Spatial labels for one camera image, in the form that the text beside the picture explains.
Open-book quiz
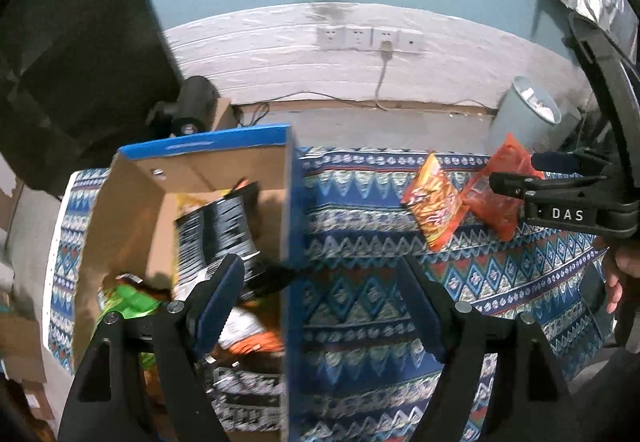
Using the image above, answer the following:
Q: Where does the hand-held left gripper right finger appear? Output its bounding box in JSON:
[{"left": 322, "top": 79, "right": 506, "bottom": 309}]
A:
[{"left": 397, "top": 256, "right": 573, "bottom": 442}]

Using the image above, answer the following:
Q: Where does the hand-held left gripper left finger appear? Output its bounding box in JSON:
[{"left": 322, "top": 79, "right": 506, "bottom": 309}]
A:
[{"left": 57, "top": 253, "right": 246, "bottom": 442}]

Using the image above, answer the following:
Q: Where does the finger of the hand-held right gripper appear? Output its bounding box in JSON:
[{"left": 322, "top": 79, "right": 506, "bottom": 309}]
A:
[
  {"left": 531, "top": 151, "right": 613, "bottom": 175},
  {"left": 489, "top": 172, "right": 623, "bottom": 205}
]

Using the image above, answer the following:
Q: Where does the red orange snack packet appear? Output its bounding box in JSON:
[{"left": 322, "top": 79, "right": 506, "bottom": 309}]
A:
[{"left": 460, "top": 132, "right": 543, "bottom": 243}]

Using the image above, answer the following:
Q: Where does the orange chip bag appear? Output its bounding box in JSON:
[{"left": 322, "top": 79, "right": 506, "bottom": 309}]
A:
[{"left": 215, "top": 299, "right": 287, "bottom": 359}]

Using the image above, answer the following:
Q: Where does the black white striped snack packet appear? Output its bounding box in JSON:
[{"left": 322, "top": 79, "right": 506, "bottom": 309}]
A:
[{"left": 172, "top": 181, "right": 263, "bottom": 304}]

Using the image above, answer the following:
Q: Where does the green snack packet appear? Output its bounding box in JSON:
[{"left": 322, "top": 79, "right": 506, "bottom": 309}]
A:
[{"left": 97, "top": 273, "right": 167, "bottom": 373}]

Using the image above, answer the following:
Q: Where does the black white patterned snack packet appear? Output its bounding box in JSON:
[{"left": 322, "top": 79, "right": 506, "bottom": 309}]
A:
[{"left": 210, "top": 366, "right": 287, "bottom": 434}]

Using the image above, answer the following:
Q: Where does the blue-rimmed cardboard box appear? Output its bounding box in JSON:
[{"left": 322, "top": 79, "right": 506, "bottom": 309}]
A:
[{"left": 70, "top": 123, "right": 308, "bottom": 442}]

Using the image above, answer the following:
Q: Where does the person's right hand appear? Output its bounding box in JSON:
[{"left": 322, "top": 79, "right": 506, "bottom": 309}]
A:
[{"left": 595, "top": 236, "right": 640, "bottom": 315}]

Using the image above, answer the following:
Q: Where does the grey trash bin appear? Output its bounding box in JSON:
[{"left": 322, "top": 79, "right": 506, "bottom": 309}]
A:
[{"left": 487, "top": 76, "right": 583, "bottom": 155}]

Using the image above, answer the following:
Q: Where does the blue patterned blanket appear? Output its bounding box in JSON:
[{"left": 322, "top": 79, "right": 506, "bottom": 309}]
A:
[{"left": 47, "top": 147, "right": 618, "bottom": 442}]

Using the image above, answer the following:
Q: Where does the small orange yellow snack packet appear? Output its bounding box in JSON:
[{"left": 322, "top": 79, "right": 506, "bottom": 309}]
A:
[{"left": 400, "top": 152, "right": 468, "bottom": 253}]

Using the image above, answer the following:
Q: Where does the small cardboard piece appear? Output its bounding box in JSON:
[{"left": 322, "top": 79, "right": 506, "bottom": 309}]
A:
[{"left": 212, "top": 97, "right": 247, "bottom": 131}]

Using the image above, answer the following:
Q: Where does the brown cardboard carton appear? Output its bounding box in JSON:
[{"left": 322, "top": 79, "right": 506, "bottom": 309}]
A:
[{"left": 0, "top": 311, "right": 49, "bottom": 385}]

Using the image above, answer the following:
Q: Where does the black cylindrical device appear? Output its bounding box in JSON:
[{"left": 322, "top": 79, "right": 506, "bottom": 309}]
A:
[{"left": 146, "top": 76, "right": 221, "bottom": 139}]

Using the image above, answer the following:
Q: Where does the large black furniture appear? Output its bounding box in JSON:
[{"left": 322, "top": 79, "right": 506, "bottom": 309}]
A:
[{"left": 0, "top": 0, "right": 183, "bottom": 198}]

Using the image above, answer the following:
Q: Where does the grey plug cable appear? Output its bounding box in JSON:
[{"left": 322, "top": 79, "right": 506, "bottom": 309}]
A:
[{"left": 372, "top": 42, "right": 396, "bottom": 112}]

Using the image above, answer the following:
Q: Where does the black cable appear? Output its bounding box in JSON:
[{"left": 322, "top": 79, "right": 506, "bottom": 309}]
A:
[{"left": 237, "top": 92, "right": 326, "bottom": 125}]

